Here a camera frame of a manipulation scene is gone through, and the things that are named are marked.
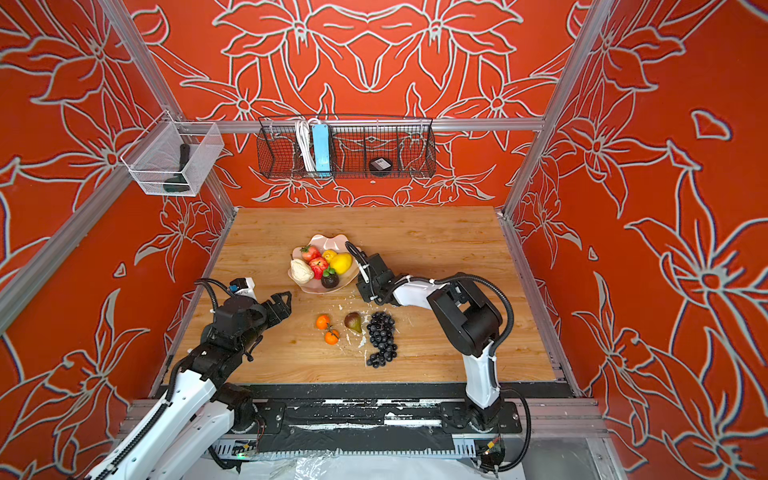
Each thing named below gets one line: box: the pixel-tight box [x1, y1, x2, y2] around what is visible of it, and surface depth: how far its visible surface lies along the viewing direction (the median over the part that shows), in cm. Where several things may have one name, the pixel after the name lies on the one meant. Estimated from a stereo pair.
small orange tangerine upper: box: [315, 315, 331, 330], surface depth 89 cm
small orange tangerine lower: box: [324, 329, 340, 345], surface depth 86 cm
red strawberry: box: [300, 245, 322, 263], surface depth 100 cm
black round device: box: [370, 157, 393, 177], surface depth 97 cm
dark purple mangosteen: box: [321, 267, 340, 289], surface depth 95 cm
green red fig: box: [344, 311, 362, 333], surface depth 89 cm
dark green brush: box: [163, 144, 190, 192], surface depth 81 cm
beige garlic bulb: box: [290, 258, 314, 284], surface depth 92 cm
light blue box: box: [312, 124, 332, 177], surface depth 91 cm
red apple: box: [309, 256, 329, 280], surface depth 97 cm
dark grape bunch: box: [366, 311, 398, 368], surface depth 84 cm
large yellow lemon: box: [330, 252, 353, 275], surface depth 100 cm
